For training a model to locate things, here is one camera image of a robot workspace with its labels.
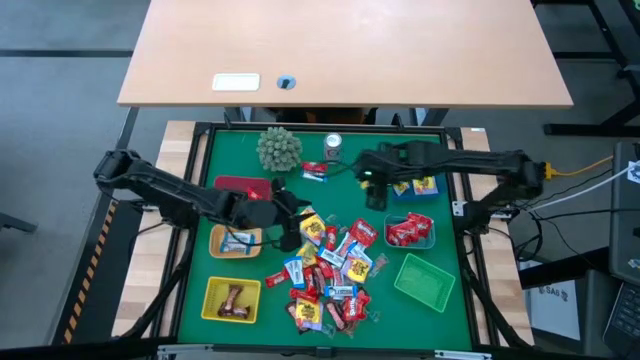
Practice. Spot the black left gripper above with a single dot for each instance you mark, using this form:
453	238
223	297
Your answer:
255	212

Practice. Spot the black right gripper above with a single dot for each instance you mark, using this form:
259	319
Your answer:
377	167

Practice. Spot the yellow Sour Patch bag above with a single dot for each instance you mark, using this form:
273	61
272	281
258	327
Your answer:
425	185
401	188
356	270
308	314
312	229

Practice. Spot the red Skittles bag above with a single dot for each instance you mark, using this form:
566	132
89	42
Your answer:
400	234
363	232
421	223
356	306

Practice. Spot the red KitKat bar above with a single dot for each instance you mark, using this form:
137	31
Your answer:
331	238
325	267
309	281
315	167
254	194
277	278
303	295

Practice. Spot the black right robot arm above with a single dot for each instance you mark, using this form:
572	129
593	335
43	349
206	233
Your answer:
475	160

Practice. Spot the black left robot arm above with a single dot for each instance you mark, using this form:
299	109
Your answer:
165	187

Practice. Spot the grey-blue plastic bin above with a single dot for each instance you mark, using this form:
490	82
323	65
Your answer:
386	235

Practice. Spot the white PayDay bar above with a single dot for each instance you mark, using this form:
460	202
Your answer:
346	245
338	277

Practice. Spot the blue plastic bin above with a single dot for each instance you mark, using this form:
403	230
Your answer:
443	196

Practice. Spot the silver Diet Coke can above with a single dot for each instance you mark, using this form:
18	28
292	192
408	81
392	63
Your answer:
333	146

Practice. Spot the red plastic bin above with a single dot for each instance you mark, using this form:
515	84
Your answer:
235	182

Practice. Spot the artificial green potted plant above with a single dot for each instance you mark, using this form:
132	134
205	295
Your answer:
279	149

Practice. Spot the orange plastic bin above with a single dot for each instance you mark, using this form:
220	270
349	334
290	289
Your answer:
214	242

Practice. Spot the green plastic basket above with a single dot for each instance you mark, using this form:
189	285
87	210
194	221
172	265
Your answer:
425	282

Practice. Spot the yellow plastic basket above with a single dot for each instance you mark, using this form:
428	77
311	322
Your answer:
210	300

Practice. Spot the wooden desk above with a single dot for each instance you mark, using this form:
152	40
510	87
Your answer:
350	50

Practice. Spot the black metal stand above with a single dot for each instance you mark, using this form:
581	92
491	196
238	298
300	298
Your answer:
575	130

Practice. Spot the white labelled box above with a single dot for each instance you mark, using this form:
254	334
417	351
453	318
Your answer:
555	310

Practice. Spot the black yellow striped floor plate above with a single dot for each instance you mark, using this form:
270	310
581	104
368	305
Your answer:
85	280

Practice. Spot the grey computer case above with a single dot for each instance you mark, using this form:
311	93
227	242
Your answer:
625	215

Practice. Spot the black keyboard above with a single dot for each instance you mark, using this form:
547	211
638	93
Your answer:
625	320

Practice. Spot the black floor stand foot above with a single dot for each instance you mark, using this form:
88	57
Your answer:
17	223

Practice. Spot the black table frame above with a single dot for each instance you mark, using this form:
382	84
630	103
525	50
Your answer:
350	126

